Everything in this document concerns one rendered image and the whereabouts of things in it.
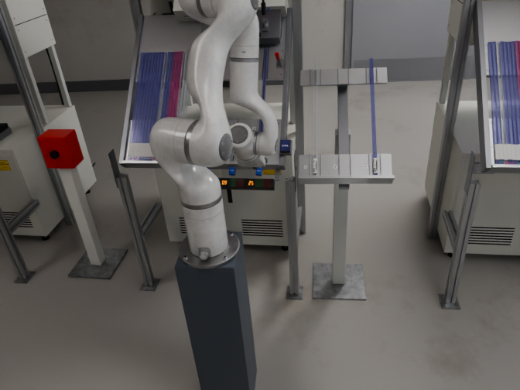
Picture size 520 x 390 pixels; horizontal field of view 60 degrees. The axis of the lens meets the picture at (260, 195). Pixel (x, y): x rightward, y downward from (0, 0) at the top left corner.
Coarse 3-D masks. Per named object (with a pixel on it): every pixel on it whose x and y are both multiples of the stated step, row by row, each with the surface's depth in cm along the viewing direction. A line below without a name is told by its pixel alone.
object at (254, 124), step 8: (232, 120) 189; (240, 120) 188; (248, 120) 188; (256, 120) 187; (280, 120) 186; (256, 128) 186; (280, 128) 185; (128, 136) 195; (128, 144) 194; (232, 152) 186; (232, 160) 185; (272, 160) 182
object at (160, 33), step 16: (144, 16) 208; (160, 16) 206; (144, 32) 206; (160, 32) 204; (176, 32) 203; (192, 32) 202; (144, 48) 204; (160, 48) 202; (176, 48) 201; (272, 48) 194; (272, 64) 192; (224, 80) 195
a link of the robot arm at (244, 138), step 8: (232, 128) 143; (240, 128) 142; (248, 128) 142; (232, 136) 142; (240, 136) 142; (248, 136) 141; (256, 136) 145; (240, 144) 141; (248, 144) 142; (240, 152) 146; (248, 152) 146
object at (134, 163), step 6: (126, 162) 189; (132, 162) 189; (138, 162) 189; (144, 162) 188; (150, 162) 188; (156, 162) 187; (228, 162) 182; (234, 162) 182; (270, 162) 180; (276, 162) 179; (210, 168) 190; (216, 168) 189; (222, 168) 188; (228, 168) 188; (240, 168) 187; (246, 168) 186; (252, 168) 186; (264, 168) 185; (270, 168) 184; (276, 168) 184
